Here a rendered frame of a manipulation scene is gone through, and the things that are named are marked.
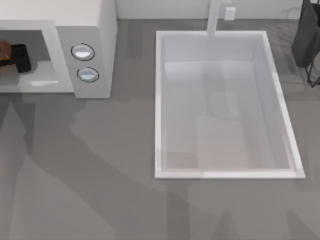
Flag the white sink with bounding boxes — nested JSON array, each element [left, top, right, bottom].
[[154, 30, 306, 180]]

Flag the pale microwave oven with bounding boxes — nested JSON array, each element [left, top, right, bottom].
[[0, 0, 117, 99]]

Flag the round metal microwave knob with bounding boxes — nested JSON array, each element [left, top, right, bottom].
[[70, 43, 96, 62], [76, 66, 100, 83]]

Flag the tall white tap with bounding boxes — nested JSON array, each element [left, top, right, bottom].
[[206, 0, 219, 37]]

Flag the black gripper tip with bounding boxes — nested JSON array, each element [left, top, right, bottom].
[[10, 43, 32, 74]]

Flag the small white wall box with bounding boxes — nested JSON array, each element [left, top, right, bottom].
[[224, 6, 237, 21]]

